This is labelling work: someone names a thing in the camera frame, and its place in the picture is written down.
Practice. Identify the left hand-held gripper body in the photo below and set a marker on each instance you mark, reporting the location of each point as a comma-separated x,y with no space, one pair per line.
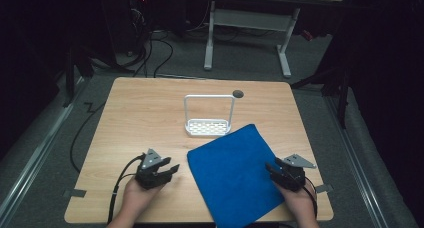
149,174

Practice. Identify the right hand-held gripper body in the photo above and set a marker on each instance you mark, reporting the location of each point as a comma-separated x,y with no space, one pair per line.
292,176

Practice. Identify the person's left hand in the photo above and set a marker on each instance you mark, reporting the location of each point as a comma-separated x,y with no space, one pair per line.
136,196

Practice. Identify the person's right hand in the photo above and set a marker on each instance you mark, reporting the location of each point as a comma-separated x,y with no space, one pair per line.
298,203

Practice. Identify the grey tape piece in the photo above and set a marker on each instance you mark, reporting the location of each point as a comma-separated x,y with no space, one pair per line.
324,188
75,193

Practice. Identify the blue cloth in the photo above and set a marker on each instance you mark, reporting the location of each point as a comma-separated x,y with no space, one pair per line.
233,178

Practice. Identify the grey round table cap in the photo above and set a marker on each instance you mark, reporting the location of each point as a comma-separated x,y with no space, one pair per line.
238,94

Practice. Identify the black stand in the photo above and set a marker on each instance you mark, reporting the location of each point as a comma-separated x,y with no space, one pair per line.
71,78
333,84

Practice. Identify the small red object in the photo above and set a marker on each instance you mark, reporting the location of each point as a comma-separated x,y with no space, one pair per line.
307,35

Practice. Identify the dark computer tower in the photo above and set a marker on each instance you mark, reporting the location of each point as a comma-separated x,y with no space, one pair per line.
123,24

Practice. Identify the white-legged desk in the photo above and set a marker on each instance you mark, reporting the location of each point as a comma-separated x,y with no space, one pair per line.
253,19

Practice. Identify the metal floor rail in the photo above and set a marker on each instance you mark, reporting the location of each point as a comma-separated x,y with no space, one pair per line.
36,154
358,164

